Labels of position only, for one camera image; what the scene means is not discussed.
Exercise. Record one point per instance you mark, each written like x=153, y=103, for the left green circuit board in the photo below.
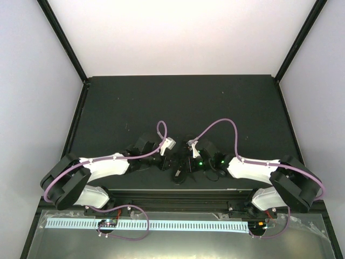
x=108, y=222

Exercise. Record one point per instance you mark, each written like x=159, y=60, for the black shoelace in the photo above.
x=210, y=172

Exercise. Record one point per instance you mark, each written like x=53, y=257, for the green circuit board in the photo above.
x=108, y=222
x=261, y=225

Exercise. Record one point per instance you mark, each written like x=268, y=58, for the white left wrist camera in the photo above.
x=169, y=143

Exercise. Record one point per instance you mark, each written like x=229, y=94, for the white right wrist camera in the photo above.
x=192, y=146

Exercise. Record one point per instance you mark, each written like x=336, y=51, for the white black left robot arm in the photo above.
x=67, y=183

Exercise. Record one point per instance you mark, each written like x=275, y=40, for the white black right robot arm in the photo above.
x=291, y=184

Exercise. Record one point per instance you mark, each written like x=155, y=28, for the right green circuit board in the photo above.
x=261, y=225

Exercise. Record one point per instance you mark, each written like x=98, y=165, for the black right corner frame post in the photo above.
x=300, y=38

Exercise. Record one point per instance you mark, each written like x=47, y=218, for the black left corner frame post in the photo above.
x=58, y=30

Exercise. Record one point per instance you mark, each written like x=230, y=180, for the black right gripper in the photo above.
x=191, y=165

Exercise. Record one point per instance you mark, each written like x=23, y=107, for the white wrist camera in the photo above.
x=169, y=143
x=192, y=146

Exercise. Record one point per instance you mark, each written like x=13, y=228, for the white slotted cable duct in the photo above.
x=152, y=225

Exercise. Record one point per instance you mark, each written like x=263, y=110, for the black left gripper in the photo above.
x=166, y=163

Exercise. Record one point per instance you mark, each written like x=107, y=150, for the black front mounting rail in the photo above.
x=232, y=202

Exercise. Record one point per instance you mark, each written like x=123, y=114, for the black canvas shoe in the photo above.
x=180, y=167

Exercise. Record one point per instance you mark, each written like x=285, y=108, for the black corner frame post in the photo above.
x=58, y=30
x=300, y=38

